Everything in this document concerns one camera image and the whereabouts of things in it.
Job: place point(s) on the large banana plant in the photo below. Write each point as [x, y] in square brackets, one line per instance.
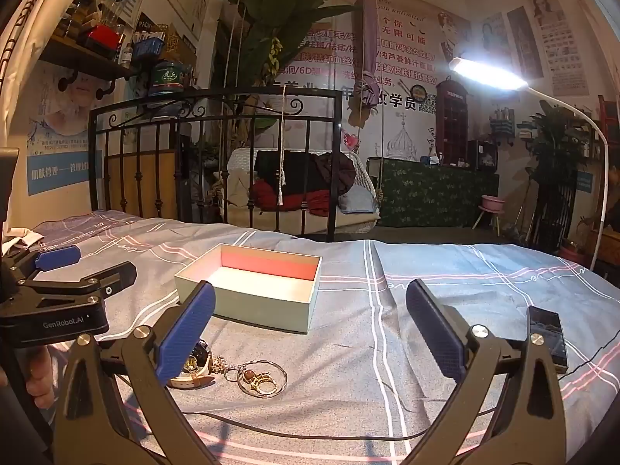
[281, 24]

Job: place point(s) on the person's left hand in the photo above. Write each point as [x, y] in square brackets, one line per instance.
[39, 378]

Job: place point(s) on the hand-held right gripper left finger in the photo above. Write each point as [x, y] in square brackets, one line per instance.
[186, 334]

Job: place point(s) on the blue-grey checked bed sheet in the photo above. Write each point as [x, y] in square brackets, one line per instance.
[363, 373]

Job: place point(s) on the white gooseneck lamp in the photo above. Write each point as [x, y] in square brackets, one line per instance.
[484, 72]

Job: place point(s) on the red garment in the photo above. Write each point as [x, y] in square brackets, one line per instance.
[271, 196]

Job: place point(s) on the potted green plant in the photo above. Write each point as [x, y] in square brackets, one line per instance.
[557, 155]

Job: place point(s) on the green round tin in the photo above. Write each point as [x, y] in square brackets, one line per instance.
[164, 76]

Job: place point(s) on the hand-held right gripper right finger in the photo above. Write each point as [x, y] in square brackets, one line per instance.
[436, 329]

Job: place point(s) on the purple folded umbrella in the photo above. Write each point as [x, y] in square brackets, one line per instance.
[368, 53]

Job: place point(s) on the blue basket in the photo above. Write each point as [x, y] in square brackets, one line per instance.
[147, 47]

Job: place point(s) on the green floral counter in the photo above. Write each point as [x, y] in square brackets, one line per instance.
[426, 193]

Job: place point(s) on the gold filigree earring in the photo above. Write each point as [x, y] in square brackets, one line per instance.
[220, 362]

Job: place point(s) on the pale green box pink inside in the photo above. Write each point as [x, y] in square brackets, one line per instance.
[261, 295]

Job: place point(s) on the black garment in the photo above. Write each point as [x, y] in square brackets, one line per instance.
[300, 169]

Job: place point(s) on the white hanging swing chair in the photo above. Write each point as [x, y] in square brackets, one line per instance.
[361, 189]

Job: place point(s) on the wooden panel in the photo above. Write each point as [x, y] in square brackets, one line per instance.
[145, 179]

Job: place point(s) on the red phone booth cabinet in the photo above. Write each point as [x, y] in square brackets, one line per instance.
[453, 121]

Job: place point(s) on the pink stool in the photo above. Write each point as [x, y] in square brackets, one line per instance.
[490, 203]

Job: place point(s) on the black metal bed frame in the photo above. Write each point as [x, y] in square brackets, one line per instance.
[218, 118]

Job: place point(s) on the red box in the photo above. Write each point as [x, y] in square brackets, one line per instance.
[102, 36]

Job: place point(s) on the face wall poster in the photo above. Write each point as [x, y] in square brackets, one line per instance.
[63, 106]

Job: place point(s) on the white hanging cloth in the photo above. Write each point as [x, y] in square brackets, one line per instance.
[29, 34]

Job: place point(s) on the portrait wall poster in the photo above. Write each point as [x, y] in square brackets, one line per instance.
[557, 43]

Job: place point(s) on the large printed wall banner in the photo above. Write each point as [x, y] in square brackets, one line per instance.
[411, 43]

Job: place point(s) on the black smartphone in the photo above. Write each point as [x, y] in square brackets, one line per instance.
[547, 339]

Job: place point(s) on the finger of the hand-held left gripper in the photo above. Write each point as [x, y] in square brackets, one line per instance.
[97, 278]
[58, 256]

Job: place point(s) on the dark wall shelf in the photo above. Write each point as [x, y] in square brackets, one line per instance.
[92, 65]

